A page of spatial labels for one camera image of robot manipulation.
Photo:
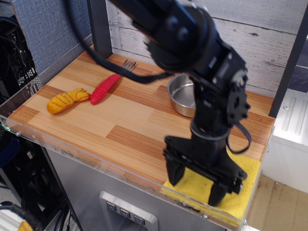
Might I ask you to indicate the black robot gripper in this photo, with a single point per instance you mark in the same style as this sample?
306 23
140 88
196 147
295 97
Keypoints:
206 154

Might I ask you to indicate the yellow cloth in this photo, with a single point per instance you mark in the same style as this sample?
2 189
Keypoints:
193 190

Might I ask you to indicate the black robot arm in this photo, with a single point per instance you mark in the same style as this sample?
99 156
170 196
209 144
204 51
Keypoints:
184 39

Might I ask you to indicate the silver button panel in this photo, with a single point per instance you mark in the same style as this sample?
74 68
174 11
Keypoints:
122 215

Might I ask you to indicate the white grooved box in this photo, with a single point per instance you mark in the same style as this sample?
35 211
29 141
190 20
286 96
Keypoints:
286 156

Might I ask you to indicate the stainless steel pan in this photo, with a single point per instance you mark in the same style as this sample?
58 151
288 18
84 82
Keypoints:
181 93

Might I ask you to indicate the clear acrylic table guard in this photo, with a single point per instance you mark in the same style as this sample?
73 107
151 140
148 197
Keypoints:
116 146

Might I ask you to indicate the orange plush croissant toy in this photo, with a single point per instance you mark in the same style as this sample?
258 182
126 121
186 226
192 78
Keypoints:
65 100

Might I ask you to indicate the orange object at corner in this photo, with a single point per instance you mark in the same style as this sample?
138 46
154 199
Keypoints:
25 226

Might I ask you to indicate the black plastic crate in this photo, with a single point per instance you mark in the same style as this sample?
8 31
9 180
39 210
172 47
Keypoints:
17 67

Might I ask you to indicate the red-handled metal fork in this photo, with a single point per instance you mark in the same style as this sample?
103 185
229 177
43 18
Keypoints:
101 91

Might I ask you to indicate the dark grey left post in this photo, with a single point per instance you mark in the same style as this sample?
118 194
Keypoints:
100 27

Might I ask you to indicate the dark grey post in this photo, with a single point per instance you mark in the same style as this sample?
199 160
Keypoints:
290 66
100 27

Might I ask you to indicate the dark grey right post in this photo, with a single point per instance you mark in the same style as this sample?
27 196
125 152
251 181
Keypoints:
290 66

